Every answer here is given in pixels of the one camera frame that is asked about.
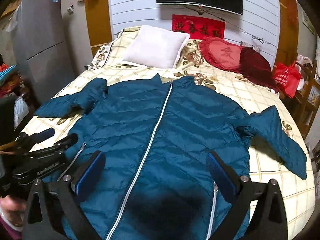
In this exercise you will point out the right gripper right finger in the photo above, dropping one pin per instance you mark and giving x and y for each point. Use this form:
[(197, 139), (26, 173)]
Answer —
[(269, 218)]

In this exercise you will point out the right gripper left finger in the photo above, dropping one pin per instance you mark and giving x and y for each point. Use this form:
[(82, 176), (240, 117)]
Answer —
[(47, 201)]

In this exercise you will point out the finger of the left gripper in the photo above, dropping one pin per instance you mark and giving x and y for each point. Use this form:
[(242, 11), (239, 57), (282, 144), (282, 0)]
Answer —
[(63, 142), (25, 140)]

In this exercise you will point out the teal quilted down jacket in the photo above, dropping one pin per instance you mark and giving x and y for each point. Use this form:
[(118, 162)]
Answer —
[(156, 136)]

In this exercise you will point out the person's left hand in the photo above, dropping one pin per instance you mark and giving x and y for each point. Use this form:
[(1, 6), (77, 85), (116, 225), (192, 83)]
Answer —
[(12, 211)]

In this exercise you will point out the grey refrigerator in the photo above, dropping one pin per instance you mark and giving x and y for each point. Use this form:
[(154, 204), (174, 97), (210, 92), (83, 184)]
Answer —
[(40, 48)]

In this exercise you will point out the wooden chair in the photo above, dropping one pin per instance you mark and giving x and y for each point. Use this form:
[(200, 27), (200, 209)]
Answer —
[(306, 99)]

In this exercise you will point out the white square pillow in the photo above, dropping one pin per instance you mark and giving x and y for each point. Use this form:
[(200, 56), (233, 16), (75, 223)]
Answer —
[(155, 47)]

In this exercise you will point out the red plastic shopping bag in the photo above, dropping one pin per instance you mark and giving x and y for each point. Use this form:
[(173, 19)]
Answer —
[(287, 78)]

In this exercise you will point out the dark red velvet cushion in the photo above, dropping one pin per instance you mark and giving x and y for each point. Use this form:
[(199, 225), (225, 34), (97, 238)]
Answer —
[(256, 68)]

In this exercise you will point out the red heart-shaped pillow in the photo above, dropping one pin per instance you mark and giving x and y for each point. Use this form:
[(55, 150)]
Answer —
[(221, 54)]

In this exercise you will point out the red calligraphy banner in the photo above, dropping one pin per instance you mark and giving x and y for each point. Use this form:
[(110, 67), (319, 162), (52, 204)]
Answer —
[(198, 27)]

